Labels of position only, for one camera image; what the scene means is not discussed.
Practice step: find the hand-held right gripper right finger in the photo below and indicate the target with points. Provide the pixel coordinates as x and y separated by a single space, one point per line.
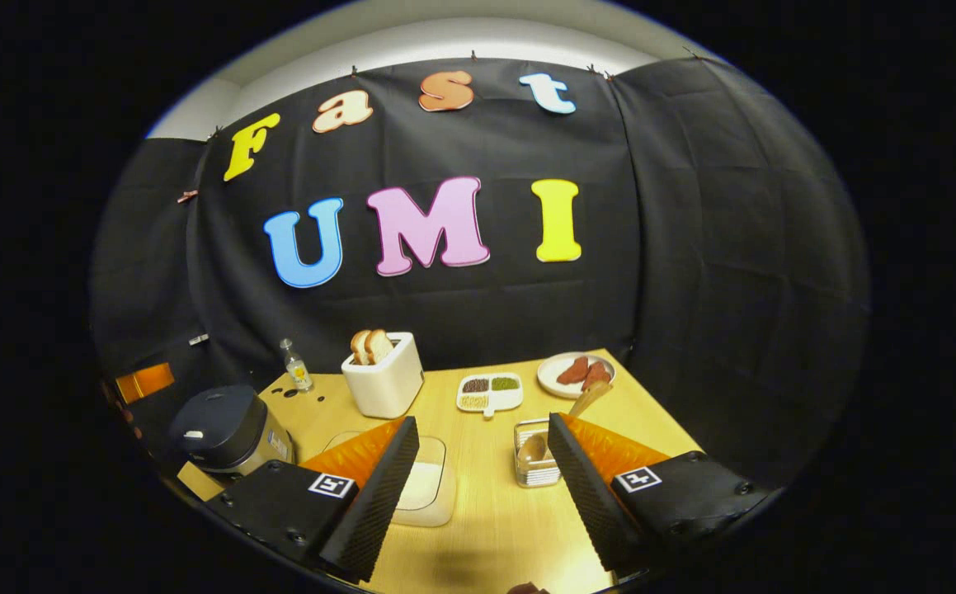
589 511

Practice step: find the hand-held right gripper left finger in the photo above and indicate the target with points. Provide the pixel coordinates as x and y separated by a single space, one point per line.
379 511

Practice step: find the bread slice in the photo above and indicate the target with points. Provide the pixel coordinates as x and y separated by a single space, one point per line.
379 346
360 348

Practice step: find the dark beans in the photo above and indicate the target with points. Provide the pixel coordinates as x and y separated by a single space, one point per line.
475 385

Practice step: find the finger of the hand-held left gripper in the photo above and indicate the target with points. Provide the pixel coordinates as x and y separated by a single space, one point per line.
145 382

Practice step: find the white divided dish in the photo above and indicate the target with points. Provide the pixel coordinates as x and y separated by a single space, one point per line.
504 400

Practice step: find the green beans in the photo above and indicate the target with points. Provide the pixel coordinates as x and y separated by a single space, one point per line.
505 384

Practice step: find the clear plastic container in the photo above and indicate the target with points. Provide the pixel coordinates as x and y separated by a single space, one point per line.
436 516

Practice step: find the white round plate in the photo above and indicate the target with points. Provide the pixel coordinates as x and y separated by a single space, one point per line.
550 375

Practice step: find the pale beans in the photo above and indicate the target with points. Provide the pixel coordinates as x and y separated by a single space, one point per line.
474 402

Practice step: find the white toaster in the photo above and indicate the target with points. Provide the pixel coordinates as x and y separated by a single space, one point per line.
387 388

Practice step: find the wooden spoon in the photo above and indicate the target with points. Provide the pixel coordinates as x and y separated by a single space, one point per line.
591 396

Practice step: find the red meat piece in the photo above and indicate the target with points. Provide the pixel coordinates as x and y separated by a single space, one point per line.
572 371
597 375

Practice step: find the small glass bottle yellow label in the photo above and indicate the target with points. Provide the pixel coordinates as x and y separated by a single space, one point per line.
299 373

